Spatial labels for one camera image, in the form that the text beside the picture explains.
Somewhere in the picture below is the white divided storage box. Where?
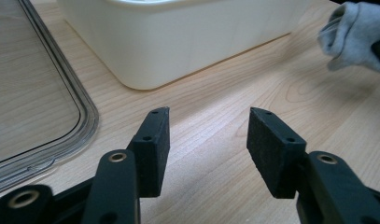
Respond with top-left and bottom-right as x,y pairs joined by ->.
56,0 -> 311,91

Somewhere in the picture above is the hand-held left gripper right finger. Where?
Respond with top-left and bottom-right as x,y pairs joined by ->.
246,106 -> 380,224

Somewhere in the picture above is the clear plastic box lid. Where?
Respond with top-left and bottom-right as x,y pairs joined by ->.
0,0 -> 101,198

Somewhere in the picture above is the grey sock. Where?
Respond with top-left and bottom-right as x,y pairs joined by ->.
317,1 -> 380,76

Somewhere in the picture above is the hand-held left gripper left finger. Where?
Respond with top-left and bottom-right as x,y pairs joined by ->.
80,105 -> 172,224

